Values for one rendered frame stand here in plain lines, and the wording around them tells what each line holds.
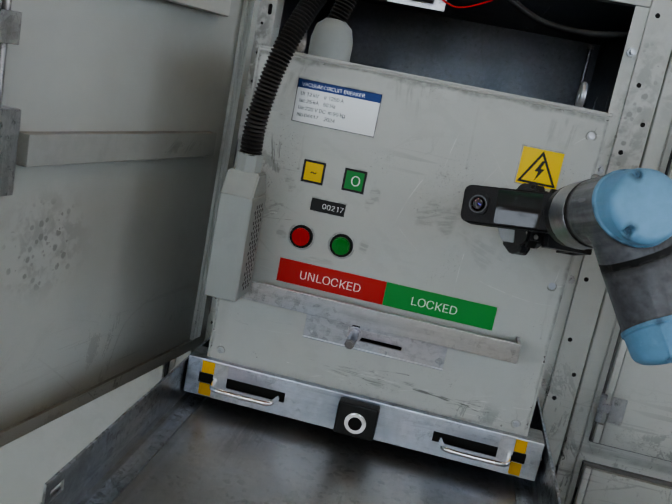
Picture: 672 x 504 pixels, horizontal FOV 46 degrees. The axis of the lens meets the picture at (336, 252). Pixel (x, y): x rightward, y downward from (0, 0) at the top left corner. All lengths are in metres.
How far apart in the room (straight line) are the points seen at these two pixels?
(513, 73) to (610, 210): 1.40
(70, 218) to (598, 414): 0.92
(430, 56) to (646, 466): 1.16
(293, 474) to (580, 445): 0.60
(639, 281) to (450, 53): 1.42
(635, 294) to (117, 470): 0.65
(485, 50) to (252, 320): 1.19
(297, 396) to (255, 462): 0.13
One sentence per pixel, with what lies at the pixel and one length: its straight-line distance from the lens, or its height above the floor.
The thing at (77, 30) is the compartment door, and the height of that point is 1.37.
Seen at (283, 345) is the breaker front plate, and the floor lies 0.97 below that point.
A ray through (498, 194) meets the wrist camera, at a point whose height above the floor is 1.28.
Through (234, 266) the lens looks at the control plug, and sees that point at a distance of 1.07.
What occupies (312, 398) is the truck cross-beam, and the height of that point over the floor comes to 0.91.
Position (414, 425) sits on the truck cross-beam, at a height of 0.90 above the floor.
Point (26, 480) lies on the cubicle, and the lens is 1.77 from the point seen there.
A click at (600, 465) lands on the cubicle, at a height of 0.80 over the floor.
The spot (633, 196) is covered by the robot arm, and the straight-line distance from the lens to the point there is 0.79.
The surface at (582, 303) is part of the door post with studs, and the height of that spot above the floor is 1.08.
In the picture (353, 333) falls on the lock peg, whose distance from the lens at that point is 1.15.
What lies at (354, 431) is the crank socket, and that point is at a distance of 1.18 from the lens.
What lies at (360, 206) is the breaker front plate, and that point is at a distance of 1.13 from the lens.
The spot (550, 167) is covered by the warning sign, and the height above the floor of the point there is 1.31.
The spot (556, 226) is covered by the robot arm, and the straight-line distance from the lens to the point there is 0.90.
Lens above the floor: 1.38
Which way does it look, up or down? 12 degrees down
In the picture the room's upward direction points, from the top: 11 degrees clockwise
